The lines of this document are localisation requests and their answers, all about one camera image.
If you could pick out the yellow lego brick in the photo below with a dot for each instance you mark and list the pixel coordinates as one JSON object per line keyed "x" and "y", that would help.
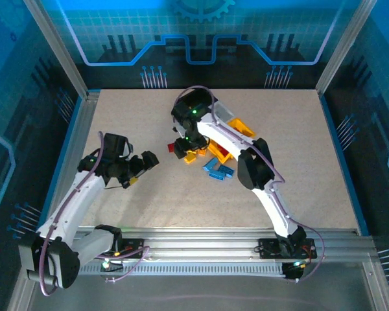
{"x": 190, "y": 158}
{"x": 202, "y": 152}

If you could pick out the blue lego brick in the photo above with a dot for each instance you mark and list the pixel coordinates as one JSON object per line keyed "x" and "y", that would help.
{"x": 226, "y": 169}
{"x": 210, "y": 164}
{"x": 218, "y": 175}

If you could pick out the red square lego brick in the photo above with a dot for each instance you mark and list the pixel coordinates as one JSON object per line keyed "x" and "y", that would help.
{"x": 222, "y": 150}

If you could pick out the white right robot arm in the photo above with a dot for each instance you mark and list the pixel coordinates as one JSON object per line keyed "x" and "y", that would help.
{"x": 223, "y": 136}

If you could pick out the yellow plastic bin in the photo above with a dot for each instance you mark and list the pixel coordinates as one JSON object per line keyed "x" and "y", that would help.
{"x": 246, "y": 128}

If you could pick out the black controller box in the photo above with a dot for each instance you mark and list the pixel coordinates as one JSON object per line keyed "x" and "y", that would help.
{"x": 293, "y": 273}

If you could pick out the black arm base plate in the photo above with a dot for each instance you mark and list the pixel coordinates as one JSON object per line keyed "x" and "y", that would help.
{"x": 266, "y": 249}
{"x": 136, "y": 246}

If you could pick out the aluminium side rail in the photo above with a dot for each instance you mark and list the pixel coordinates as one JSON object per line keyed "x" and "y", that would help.
{"x": 86, "y": 110}

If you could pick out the aluminium mounting rail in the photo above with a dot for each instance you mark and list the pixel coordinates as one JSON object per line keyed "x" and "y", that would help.
{"x": 197, "y": 246}

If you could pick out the aluminium frame post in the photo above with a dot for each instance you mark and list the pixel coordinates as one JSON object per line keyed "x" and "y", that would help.
{"x": 343, "y": 48}
{"x": 58, "y": 48}

